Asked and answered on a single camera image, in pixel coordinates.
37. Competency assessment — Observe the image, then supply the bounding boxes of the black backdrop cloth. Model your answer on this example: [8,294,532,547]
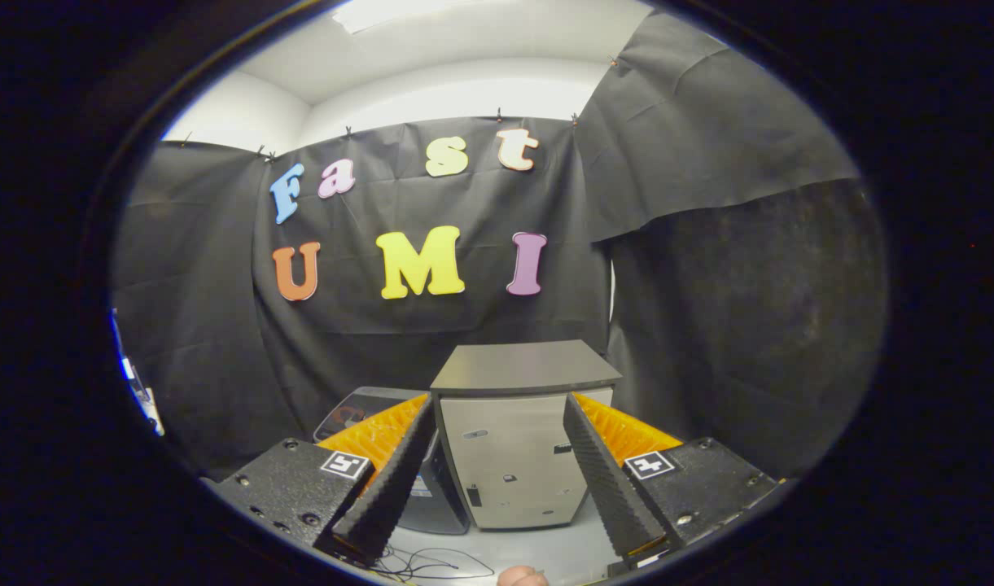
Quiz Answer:
[110,10,888,481]

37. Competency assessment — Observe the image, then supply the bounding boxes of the grey washing machine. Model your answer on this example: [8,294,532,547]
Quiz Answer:
[313,387,471,536]

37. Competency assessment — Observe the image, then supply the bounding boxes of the thin black floor cables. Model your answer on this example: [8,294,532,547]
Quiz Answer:
[374,544,497,584]

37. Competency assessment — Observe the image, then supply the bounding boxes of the blue and white equipment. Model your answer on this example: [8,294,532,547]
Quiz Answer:
[110,309,165,437]

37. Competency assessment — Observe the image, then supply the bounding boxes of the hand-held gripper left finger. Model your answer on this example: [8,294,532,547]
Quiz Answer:
[208,393,436,566]

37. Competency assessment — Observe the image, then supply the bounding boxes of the ceiling light panel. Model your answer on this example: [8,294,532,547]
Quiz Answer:
[332,0,515,35]

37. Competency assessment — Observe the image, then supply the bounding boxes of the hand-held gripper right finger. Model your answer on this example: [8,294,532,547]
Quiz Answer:
[562,391,790,575]

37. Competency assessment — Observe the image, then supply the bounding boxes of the silver cabinet with dark top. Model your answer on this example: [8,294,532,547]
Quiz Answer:
[430,339,624,531]

